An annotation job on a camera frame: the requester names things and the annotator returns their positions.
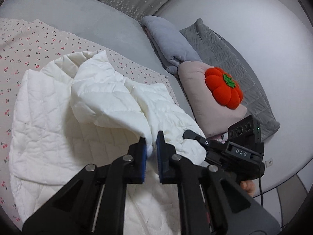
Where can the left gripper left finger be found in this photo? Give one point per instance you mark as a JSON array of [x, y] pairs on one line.
[[93, 201]]

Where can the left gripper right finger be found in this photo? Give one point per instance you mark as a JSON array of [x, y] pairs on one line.
[[210, 202]]

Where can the white quilted hooded jacket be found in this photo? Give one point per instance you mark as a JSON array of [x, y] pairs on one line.
[[79, 110]]

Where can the person's right hand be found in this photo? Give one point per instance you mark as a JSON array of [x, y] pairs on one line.
[[248, 186]]

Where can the pink folded duvet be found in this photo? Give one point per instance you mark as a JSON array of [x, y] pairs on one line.
[[212, 118]]

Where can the orange pumpkin plush cushion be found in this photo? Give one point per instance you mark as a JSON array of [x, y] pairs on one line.
[[225, 90]]

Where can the grey quilted pillow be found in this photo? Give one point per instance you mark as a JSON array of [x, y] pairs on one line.
[[214, 50]]

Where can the blue-grey folded blanket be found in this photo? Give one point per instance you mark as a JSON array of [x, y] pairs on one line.
[[172, 47]]

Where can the cherry print bed sheet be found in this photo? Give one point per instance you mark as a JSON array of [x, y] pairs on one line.
[[32, 45]]

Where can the grey bed cover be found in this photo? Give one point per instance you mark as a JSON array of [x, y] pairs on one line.
[[99, 23]]

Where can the white wall socket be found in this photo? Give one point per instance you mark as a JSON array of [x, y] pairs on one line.
[[269, 162]]

